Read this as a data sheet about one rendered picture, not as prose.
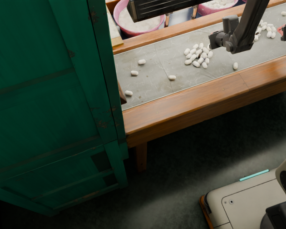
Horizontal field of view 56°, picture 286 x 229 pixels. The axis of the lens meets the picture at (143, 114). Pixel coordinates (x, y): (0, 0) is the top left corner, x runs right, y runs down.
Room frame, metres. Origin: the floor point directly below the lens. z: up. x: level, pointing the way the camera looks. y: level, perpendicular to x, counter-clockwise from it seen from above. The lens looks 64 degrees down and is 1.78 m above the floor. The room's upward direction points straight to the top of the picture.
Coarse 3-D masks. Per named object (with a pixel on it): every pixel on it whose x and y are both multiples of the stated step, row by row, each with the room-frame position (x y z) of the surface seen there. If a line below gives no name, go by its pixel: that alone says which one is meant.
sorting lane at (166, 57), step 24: (216, 24) 1.03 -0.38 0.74; (144, 48) 0.88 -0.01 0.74; (168, 48) 0.88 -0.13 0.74; (264, 48) 0.88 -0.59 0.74; (120, 72) 0.73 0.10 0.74; (144, 72) 0.73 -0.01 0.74; (168, 72) 0.73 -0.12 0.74; (192, 72) 0.73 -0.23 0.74; (216, 72) 0.73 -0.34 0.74; (144, 96) 0.61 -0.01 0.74
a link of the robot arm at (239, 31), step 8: (248, 0) 0.68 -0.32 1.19; (256, 0) 0.64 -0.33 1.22; (264, 0) 0.64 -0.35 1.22; (248, 8) 0.67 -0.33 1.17; (256, 8) 0.64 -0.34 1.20; (264, 8) 0.65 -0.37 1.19; (248, 16) 0.66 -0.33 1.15; (256, 16) 0.65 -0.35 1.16; (240, 24) 0.69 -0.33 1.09; (248, 24) 0.65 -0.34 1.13; (256, 24) 0.65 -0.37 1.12; (240, 32) 0.67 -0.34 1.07; (248, 32) 0.65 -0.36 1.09; (232, 40) 0.69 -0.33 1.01; (240, 40) 0.66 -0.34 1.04; (248, 40) 0.66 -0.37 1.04; (240, 48) 0.66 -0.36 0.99; (248, 48) 0.67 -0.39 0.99
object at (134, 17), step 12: (132, 0) 0.77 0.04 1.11; (144, 0) 0.78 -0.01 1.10; (156, 0) 0.79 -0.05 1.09; (168, 0) 0.81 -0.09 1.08; (180, 0) 0.82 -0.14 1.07; (192, 0) 0.83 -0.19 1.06; (204, 0) 0.84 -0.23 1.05; (132, 12) 0.75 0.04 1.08; (144, 12) 0.76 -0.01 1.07; (156, 12) 0.77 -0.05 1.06; (168, 12) 0.79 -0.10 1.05
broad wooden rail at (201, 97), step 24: (240, 72) 0.72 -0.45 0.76; (264, 72) 0.72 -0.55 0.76; (168, 96) 0.60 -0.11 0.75; (192, 96) 0.59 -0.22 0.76; (216, 96) 0.59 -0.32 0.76; (240, 96) 0.61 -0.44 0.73; (264, 96) 0.68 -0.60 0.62; (144, 120) 0.48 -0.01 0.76; (168, 120) 0.48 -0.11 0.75; (192, 120) 0.53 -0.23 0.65
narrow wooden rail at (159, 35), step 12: (276, 0) 1.18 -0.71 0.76; (216, 12) 1.09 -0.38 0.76; (228, 12) 1.09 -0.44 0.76; (240, 12) 1.09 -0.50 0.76; (180, 24) 1.01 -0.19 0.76; (192, 24) 1.01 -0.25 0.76; (204, 24) 1.01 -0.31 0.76; (144, 36) 0.93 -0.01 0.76; (156, 36) 0.93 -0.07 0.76; (168, 36) 0.94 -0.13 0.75; (120, 48) 0.86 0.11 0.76; (132, 48) 0.87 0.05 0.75
